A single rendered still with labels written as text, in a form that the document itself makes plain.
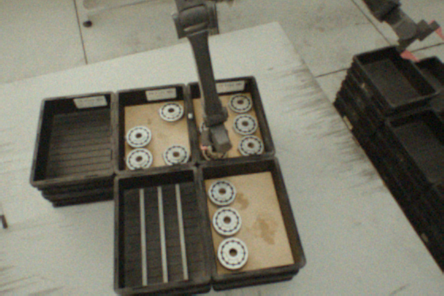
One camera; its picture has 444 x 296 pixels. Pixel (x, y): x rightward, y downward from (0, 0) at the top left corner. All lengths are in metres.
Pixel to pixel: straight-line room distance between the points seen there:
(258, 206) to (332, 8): 2.51
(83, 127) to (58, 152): 0.15
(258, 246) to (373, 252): 0.47
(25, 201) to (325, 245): 1.21
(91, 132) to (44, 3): 2.33
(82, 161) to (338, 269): 1.06
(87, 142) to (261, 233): 0.79
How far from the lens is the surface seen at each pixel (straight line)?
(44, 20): 3.61
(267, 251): 1.33
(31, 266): 1.59
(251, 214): 1.36
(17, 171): 1.78
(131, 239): 1.36
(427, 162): 2.28
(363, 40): 3.35
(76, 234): 1.56
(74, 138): 1.61
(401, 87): 2.38
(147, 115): 1.59
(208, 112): 1.16
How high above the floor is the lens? 2.10
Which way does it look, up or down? 57 degrees down
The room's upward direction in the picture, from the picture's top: 1 degrees counter-clockwise
